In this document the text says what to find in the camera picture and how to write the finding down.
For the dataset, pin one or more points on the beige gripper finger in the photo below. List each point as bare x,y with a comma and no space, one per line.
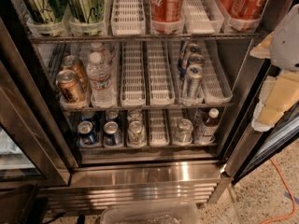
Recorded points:
278,95
262,50

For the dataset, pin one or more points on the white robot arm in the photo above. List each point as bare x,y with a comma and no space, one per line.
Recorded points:
284,48

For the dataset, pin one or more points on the right front coca-cola can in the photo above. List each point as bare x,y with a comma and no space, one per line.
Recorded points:
246,9

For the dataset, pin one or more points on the open glass fridge door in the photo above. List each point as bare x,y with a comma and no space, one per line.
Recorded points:
254,148

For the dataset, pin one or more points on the rear silver red bull can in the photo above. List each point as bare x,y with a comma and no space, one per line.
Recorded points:
186,47

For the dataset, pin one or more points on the silver red bull can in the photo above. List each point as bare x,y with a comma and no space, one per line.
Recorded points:
192,81
186,47
189,60

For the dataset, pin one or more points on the middle silver red bull can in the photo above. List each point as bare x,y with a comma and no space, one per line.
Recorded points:
189,60

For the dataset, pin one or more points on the front silver red bull can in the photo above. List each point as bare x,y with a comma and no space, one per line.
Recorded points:
192,81

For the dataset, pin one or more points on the centre red coca-cola can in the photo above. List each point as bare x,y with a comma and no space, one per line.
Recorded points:
166,10

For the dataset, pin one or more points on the rear diet pepsi can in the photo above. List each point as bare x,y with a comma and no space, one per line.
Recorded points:
134,115

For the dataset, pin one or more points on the diet pepsi can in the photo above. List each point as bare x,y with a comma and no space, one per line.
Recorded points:
136,134
134,115

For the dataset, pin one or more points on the front diet pepsi can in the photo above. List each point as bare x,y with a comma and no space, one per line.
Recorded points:
136,134

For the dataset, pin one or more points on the stainless steel fridge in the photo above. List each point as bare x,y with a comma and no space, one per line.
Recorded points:
42,157

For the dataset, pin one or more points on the blue pepsi can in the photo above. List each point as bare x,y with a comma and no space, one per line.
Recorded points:
113,115
112,135
92,117
87,133

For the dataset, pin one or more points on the right green tea can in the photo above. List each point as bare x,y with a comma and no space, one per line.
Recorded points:
87,11

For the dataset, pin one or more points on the green tea can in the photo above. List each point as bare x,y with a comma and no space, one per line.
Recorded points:
87,11
46,11

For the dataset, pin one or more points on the left rear blue pepsi can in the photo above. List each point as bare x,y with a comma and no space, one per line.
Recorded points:
92,117

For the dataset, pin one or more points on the rear gold coffee can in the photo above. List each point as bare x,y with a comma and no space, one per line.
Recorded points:
74,63

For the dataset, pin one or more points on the gold coffee can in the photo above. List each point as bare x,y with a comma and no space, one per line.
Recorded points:
74,63
70,86

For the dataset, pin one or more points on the left front blue pepsi can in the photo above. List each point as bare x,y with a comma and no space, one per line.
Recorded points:
87,133

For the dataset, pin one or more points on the front gold coffee can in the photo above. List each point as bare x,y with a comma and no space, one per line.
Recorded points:
70,86

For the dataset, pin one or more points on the left green tea can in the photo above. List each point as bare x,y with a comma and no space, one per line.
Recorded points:
46,11

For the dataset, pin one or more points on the brown tea bottle white cap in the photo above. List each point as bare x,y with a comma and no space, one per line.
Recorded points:
207,127

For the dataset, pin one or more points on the rear clear water bottle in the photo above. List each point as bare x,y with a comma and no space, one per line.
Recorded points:
103,50

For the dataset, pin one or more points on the clear water bottle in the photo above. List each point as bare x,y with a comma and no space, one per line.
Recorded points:
103,50
99,70

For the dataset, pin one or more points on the front clear water bottle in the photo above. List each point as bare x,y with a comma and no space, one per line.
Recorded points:
99,70

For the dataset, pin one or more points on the clear plastic bin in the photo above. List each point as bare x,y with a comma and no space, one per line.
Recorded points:
164,212

